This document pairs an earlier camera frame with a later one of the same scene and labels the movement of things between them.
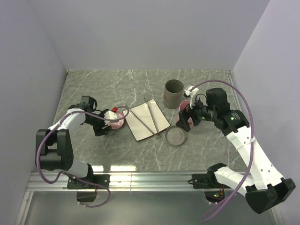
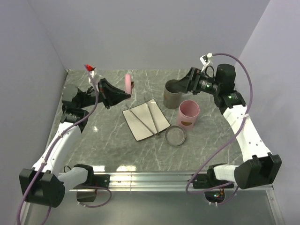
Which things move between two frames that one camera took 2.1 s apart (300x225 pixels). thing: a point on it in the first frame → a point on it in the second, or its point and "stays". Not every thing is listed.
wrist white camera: [109, 115] → [92, 71]
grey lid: [175, 136] stays
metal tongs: [154, 134] stays
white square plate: [139, 130] stays
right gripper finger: [196, 119] → [183, 85]
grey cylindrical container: [173, 93] stays
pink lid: [117, 124] → [128, 83]
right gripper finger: [183, 122] → [195, 84]
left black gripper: [99, 131] → [109, 94]
